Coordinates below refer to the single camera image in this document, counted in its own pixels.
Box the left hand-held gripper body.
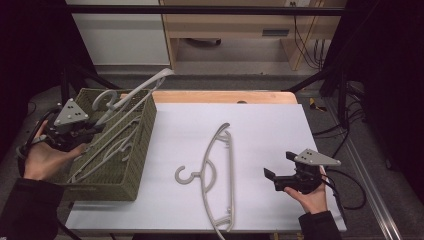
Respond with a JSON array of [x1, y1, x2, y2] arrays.
[[42, 98, 96, 153]]

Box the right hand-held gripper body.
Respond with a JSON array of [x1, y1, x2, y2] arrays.
[[273, 148, 342, 195]]

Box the grey plastic clothes hanger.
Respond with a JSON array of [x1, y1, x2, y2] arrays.
[[78, 114, 143, 174], [74, 67, 175, 161], [174, 122, 236, 240], [67, 126, 139, 184]]

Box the green woven basket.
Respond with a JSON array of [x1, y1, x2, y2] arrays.
[[49, 87, 158, 202]]

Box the person's right hand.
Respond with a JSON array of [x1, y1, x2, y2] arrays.
[[283, 165, 330, 215]]

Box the person's left hand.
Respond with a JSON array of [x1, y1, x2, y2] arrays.
[[23, 129, 89, 183]]

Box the black stand legs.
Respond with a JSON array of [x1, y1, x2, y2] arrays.
[[285, 64, 350, 129], [59, 61, 122, 105]]

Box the yellow and black tool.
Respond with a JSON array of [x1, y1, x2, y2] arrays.
[[308, 97, 328, 113]]

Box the black curtain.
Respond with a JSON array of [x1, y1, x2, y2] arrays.
[[0, 0, 98, 161], [320, 0, 424, 204]]

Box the white cabinet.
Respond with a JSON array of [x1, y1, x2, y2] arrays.
[[65, 0, 172, 67]]

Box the light wooden desk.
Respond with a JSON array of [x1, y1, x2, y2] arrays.
[[159, 0, 348, 72]]

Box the black floor cables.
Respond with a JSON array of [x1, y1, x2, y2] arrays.
[[312, 81, 366, 161]]

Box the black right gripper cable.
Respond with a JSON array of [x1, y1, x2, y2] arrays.
[[319, 168, 368, 225]]

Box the metal floor rail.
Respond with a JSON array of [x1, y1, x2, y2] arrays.
[[323, 98, 405, 240]]

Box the black hanging cables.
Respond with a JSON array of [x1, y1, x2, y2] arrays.
[[290, 1, 326, 70]]

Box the yellow cable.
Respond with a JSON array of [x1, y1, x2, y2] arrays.
[[293, 0, 326, 71]]

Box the black horizontal frame bar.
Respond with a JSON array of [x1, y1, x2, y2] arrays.
[[64, 4, 346, 17]]

